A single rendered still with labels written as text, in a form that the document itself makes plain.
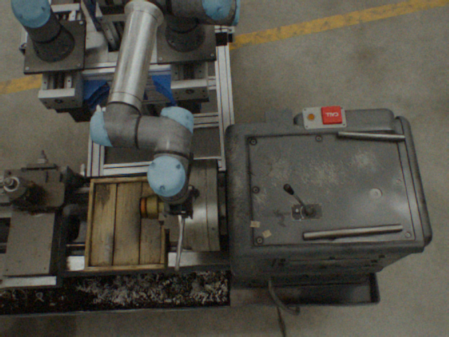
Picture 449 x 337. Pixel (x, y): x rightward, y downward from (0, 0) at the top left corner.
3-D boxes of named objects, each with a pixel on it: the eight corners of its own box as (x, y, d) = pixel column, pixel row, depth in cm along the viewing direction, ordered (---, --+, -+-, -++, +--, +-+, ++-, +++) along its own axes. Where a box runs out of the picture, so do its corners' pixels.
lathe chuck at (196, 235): (210, 172, 173) (204, 146, 142) (213, 255, 164) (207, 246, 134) (187, 172, 173) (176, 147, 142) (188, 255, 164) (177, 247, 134)
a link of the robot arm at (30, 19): (32, 47, 158) (13, 20, 145) (21, 18, 162) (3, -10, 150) (65, 34, 159) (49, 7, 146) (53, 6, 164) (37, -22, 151)
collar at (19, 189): (29, 175, 155) (25, 172, 153) (25, 197, 153) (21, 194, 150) (6, 176, 156) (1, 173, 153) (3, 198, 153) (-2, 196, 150)
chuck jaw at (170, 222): (191, 210, 150) (190, 243, 144) (192, 216, 154) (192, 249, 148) (158, 211, 150) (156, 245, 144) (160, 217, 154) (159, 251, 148)
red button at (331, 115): (339, 108, 146) (340, 105, 144) (341, 125, 143) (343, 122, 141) (320, 109, 146) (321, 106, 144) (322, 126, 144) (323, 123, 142)
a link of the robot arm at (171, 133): (142, 101, 96) (133, 150, 93) (193, 105, 95) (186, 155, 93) (150, 116, 104) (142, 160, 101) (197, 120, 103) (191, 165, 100)
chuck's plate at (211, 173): (219, 171, 172) (215, 146, 142) (222, 254, 164) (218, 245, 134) (210, 172, 173) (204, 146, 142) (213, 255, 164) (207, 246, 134)
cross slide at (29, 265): (65, 166, 178) (60, 161, 173) (53, 275, 162) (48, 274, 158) (23, 167, 178) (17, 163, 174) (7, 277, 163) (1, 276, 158)
